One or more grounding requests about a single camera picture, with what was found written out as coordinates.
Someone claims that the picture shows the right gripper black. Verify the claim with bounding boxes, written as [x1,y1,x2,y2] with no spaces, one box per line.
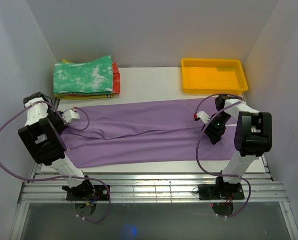
[202,112,232,145]

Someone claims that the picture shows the purple trousers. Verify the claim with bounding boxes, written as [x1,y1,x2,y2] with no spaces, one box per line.
[61,98,236,168]

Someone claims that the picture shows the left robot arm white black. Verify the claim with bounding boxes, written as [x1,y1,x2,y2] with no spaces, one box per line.
[18,92,96,200]

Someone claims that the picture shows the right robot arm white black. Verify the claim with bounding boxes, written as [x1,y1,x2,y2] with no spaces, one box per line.
[194,94,272,204]

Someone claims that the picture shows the yellow folded trousers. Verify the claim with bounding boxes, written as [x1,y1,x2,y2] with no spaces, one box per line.
[53,60,116,100]

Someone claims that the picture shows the green white folded trousers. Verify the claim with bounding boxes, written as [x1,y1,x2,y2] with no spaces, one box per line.
[53,55,113,95]

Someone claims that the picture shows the red folded trousers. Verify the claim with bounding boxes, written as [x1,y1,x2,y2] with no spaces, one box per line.
[112,62,120,95]

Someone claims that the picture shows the yellow plastic tray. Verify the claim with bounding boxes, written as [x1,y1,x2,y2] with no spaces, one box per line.
[181,58,248,95]

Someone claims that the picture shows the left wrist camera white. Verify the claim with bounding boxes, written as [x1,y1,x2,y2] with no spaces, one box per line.
[62,108,80,123]

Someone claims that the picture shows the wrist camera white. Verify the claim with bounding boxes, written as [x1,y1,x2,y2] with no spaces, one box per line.
[62,108,80,123]
[194,111,210,125]

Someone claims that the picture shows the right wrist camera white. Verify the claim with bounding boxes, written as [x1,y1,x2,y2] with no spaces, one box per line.
[194,111,210,125]

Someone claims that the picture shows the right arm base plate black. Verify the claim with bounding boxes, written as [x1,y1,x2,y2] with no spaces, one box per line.
[198,183,245,200]

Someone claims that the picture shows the aluminium rail frame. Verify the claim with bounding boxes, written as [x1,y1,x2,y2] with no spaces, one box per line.
[17,139,289,206]

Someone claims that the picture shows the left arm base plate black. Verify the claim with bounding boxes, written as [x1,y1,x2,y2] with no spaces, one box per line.
[65,184,109,201]

